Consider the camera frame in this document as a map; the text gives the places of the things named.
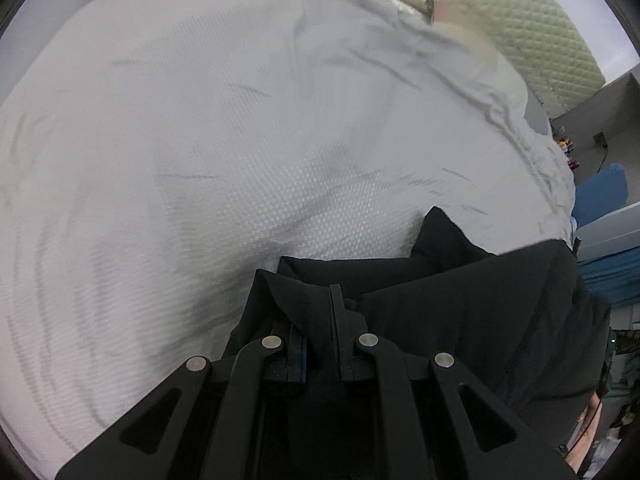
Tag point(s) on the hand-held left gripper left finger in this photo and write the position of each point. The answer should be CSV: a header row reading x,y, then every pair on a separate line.
x,y
299,362

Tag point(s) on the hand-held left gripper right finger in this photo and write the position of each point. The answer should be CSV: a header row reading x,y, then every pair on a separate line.
x,y
340,345

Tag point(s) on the black puffer jacket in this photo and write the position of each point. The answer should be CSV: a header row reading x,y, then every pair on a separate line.
x,y
475,310

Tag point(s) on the person's right forearm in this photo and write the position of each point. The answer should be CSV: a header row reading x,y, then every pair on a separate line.
x,y
587,430

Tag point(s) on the dark hanging clothes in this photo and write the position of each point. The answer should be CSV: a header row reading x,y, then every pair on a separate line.
x,y
627,355

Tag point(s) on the blue curtain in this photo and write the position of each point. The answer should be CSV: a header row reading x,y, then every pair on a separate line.
x,y
615,280

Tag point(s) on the small dark bottle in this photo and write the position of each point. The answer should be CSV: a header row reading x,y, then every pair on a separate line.
x,y
573,162

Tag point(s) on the yellow bottle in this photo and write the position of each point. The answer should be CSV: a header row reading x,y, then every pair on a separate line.
x,y
565,144

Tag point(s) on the grey bed cover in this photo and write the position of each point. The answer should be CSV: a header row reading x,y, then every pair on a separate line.
x,y
225,135

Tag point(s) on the cream quilted mattress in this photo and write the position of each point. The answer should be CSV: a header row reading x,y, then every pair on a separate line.
x,y
525,35

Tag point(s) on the wall socket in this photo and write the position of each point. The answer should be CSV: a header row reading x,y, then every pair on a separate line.
x,y
599,139

